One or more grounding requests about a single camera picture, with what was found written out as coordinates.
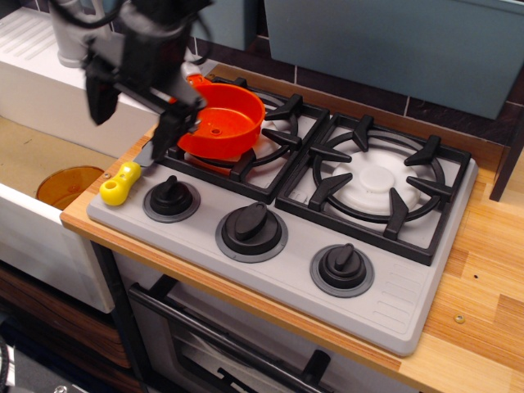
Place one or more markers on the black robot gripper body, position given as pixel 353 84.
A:
pixel 142 65

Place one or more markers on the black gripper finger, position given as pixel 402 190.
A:
pixel 172 126
pixel 102 99

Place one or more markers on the orange pot with grey handle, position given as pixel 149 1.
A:
pixel 230 123

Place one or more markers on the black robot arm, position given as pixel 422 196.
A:
pixel 151 17

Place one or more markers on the grey toy faucet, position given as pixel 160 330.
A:
pixel 72 38

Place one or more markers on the white toy sink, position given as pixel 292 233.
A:
pixel 46 127

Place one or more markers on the black left stove knob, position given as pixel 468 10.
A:
pixel 171 201

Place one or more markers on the black stove knob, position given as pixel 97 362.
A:
pixel 342 271
pixel 171 201
pixel 251 234

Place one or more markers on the orange translucent bowl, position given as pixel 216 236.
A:
pixel 61 188

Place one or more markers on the black left burner grate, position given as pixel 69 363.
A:
pixel 259 173

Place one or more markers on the black burner grate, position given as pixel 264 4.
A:
pixel 400 193
pixel 259 173

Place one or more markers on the black middle stove knob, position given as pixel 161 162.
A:
pixel 251 234

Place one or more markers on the grey toy stove top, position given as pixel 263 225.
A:
pixel 391 314

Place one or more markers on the black right burner grate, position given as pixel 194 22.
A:
pixel 400 193

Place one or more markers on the black right stove knob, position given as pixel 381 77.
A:
pixel 342 271

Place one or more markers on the toy oven door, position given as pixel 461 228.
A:
pixel 208 345

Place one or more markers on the yellow handled grey knife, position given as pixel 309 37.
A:
pixel 115 190

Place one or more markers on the blue-grey wall cabinet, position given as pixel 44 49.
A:
pixel 465 55

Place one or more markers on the black oven door handle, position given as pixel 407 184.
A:
pixel 308 381

